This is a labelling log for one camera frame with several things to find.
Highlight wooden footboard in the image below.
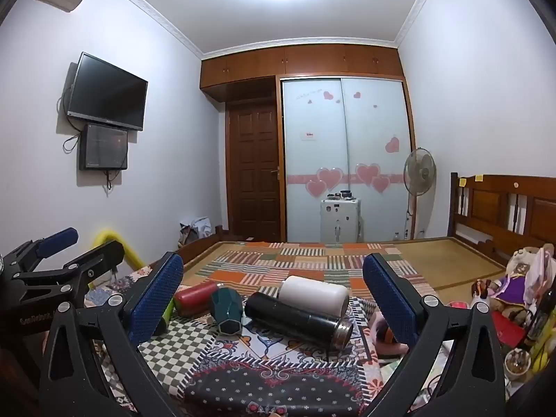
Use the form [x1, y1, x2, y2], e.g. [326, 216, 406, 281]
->
[173, 225, 227, 267]

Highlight black thermos cup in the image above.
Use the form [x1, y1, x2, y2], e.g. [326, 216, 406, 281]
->
[244, 292, 353, 352]

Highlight pink round object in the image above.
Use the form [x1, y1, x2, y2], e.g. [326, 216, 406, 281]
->
[374, 312, 412, 358]

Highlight patchwork striped blanket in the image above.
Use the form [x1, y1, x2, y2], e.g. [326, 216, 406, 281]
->
[196, 242, 440, 311]

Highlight small white cabinet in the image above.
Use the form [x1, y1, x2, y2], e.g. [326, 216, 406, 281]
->
[320, 197, 362, 243]

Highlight white cup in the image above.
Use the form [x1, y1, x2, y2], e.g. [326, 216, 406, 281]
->
[278, 275, 351, 319]

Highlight frosted wardrobe sliding doors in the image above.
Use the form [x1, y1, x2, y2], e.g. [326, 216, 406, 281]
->
[280, 77, 414, 244]

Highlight woven bed mat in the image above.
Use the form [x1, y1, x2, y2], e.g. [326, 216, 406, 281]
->
[185, 237, 507, 298]

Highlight wooden overhead cabinets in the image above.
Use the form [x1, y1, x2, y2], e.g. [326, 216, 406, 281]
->
[199, 43, 407, 101]

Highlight small black wall monitor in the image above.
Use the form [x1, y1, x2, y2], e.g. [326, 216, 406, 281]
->
[78, 123, 130, 172]

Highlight floral quilt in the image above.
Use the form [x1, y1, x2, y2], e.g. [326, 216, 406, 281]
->
[84, 267, 154, 311]

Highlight green cup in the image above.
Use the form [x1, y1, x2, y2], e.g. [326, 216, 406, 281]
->
[157, 299, 177, 336]

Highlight black television cable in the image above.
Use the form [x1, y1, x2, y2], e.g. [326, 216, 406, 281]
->
[56, 63, 83, 154]

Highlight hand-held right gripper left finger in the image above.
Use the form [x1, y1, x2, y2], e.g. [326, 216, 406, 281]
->
[38, 251, 192, 417]

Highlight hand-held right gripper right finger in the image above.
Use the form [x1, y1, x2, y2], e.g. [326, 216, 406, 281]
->
[362, 253, 507, 417]

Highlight patterned printed cloth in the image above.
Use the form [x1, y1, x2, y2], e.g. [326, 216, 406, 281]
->
[138, 293, 394, 417]

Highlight small round jar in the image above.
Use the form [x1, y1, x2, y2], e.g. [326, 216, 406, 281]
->
[503, 349, 534, 384]

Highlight standing electric fan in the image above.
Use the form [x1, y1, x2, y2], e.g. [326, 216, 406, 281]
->
[402, 148, 438, 240]

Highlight red cup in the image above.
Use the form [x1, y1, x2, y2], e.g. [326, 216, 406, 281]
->
[173, 280, 224, 317]

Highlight yellow foam tube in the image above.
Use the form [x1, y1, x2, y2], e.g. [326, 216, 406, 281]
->
[94, 229, 147, 272]

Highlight teal faceted cup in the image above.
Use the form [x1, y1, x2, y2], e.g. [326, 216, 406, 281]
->
[211, 286, 248, 336]

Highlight plush toy purple dress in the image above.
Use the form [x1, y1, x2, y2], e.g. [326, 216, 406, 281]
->
[490, 247, 556, 314]

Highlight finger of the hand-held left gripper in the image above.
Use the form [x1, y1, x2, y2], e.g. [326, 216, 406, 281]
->
[0, 228, 80, 278]
[12, 240, 127, 301]

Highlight brown wooden door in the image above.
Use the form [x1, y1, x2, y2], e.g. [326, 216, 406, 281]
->
[225, 101, 281, 242]

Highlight pile of bags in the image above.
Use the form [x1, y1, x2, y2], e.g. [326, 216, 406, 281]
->
[178, 216, 214, 246]

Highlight red box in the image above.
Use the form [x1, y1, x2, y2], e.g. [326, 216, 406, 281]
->
[490, 313, 530, 345]

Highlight wooden headboard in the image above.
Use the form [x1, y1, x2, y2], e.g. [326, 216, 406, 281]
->
[449, 172, 556, 267]

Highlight wall-mounted black television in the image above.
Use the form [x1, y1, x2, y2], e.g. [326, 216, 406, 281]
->
[63, 51, 149, 132]

